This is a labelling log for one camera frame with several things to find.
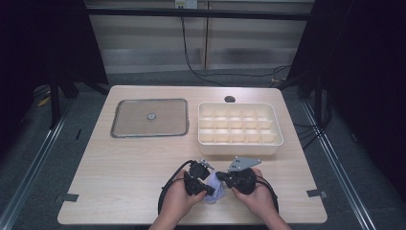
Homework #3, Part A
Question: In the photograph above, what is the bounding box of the black curtain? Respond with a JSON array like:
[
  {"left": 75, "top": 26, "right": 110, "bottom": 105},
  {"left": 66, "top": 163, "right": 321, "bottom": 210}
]
[
  {"left": 286, "top": 0, "right": 406, "bottom": 200},
  {"left": 0, "top": 0, "right": 109, "bottom": 157}
]

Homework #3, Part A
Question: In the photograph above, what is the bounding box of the black stand leg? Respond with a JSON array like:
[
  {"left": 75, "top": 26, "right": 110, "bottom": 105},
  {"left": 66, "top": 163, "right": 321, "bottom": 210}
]
[
  {"left": 313, "top": 71, "right": 324, "bottom": 127},
  {"left": 48, "top": 71, "right": 62, "bottom": 130}
]

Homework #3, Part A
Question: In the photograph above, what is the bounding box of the person's left hand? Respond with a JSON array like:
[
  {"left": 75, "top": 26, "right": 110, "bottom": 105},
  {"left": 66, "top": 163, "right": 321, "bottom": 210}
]
[{"left": 158, "top": 168, "right": 209, "bottom": 225}]

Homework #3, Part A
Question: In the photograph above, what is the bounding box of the white divided storage box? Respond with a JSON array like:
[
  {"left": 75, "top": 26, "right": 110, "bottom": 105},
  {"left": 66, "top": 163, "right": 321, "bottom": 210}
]
[{"left": 197, "top": 101, "right": 284, "bottom": 157}]

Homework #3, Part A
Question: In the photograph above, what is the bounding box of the grey tape strip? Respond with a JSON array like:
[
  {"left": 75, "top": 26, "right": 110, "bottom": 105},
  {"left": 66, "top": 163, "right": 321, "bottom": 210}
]
[
  {"left": 54, "top": 193, "right": 79, "bottom": 204},
  {"left": 305, "top": 189, "right": 328, "bottom": 199}
]

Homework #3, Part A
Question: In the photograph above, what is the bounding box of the black horizontal bar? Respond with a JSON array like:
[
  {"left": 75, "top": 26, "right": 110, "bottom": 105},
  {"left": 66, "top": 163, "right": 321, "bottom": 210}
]
[{"left": 85, "top": 7, "right": 316, "bottom": 22}]

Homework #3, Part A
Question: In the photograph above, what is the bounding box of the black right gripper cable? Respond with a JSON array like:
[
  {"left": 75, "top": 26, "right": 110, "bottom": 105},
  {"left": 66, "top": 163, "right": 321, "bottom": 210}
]
[{"left": 255, "top": 174, "right": 281, "bottom": 215}]

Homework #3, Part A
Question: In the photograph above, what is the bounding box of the light purple sock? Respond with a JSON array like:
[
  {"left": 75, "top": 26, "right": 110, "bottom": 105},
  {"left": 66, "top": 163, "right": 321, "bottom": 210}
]
[{"left": 203, "top": 168, "right": 227, "bottom": 205}]

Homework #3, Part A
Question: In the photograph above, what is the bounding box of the metal floor rail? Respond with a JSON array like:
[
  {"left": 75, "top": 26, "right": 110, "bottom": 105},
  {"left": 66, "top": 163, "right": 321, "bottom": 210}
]
[
  {"left": 301, "top": 100, "right": 372, "bottom": 230},
  {"left": 0, "top": 97, "right": 78, "bottom": 230}
]

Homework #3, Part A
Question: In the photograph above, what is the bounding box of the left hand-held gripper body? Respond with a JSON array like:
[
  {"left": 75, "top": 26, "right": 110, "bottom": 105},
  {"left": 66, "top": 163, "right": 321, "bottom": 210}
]
[{"left": 183, "top": 158, "right": 215, "bottom": 197}]

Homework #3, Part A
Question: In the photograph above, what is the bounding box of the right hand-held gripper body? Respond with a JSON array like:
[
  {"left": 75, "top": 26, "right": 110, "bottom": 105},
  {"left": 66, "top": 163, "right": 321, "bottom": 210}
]
[{"left": 223, "top": 155, "right": 262, "bottom": 196}]

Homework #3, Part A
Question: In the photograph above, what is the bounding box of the person's right hand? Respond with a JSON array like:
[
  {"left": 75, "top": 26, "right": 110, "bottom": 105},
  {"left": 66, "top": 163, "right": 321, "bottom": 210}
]
[{"left": 231, "top": 168, "right": 280, "bottom": 223}]

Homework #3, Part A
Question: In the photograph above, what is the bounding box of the white wall socket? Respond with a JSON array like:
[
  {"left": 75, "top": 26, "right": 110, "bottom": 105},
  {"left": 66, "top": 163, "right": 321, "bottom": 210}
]
[{"left": 174, "top": 0, "right": 199, "bottom": 10}]

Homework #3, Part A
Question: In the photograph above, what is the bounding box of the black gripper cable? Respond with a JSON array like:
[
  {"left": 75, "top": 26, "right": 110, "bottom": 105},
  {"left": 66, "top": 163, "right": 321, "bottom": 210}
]
[
  {"left": 157, "top": 159, "right": 194, "bottom": 217},
  {"left": 255, "top": 174, "right": 281, "bottom": 215}
]

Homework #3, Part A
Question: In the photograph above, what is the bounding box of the clear lid with grey rim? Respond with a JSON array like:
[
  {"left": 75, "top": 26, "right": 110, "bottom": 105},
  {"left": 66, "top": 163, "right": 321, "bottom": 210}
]
[{"left": 109, "top": 98, "right": 191, "bottom": 139}]

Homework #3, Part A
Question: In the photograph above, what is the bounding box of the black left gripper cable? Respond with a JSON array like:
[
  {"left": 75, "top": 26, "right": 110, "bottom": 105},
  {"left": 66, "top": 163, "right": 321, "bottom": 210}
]
[{"left": 157, "top": 159, "right": 194, "bottom": 217}]

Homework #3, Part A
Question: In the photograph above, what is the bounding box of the long black wall cable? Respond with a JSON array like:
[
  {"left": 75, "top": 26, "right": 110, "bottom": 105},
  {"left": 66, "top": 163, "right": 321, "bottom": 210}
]
[{"left": 180, "top": 8, "right": 292, "bottom": 88}]

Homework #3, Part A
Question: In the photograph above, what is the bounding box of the yellow object on floor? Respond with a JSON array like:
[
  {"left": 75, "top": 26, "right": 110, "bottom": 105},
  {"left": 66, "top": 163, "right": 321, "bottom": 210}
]
[{"left": 36, "top": 90, "right": 53, "bottom": 108}]

